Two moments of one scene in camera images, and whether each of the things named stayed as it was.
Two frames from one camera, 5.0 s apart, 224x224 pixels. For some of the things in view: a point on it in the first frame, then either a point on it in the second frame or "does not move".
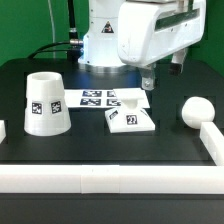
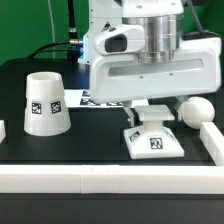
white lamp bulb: x=197 y=110 does not move
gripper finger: x=177 y=61 -> x=179 y=100
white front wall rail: x=111 y=179 does not move
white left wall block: x=2 y=131 does not move
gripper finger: x=148 y=76 -> x=131 y=112
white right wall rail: x=213 y=139 does not move
